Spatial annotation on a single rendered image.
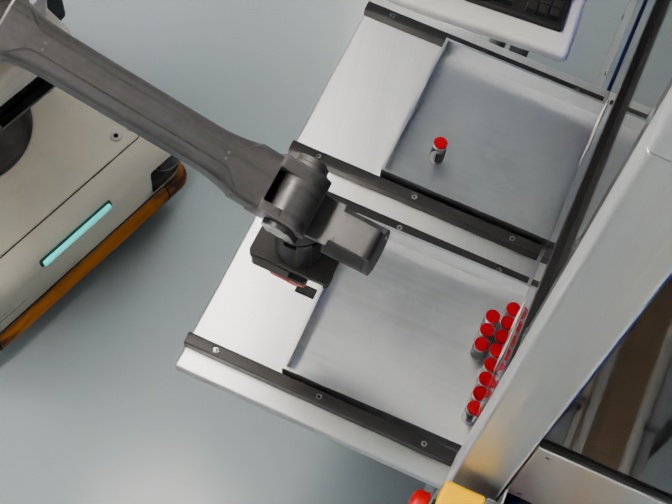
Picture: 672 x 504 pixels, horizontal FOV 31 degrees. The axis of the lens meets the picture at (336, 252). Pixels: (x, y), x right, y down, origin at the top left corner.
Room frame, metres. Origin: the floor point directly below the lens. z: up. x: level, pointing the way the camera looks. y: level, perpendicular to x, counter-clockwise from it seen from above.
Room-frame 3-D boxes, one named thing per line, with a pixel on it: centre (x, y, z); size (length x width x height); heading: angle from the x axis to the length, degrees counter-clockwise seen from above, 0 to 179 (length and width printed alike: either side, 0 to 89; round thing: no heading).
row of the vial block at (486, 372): (0.63, -0.24, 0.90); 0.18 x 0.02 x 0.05; 165
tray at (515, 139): (0.98, -0.24, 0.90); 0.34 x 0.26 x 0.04; 75
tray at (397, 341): (0.65, -0.15, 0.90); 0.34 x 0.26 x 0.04; 75
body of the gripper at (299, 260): (0.62, 0.04, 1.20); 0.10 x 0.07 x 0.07; 74
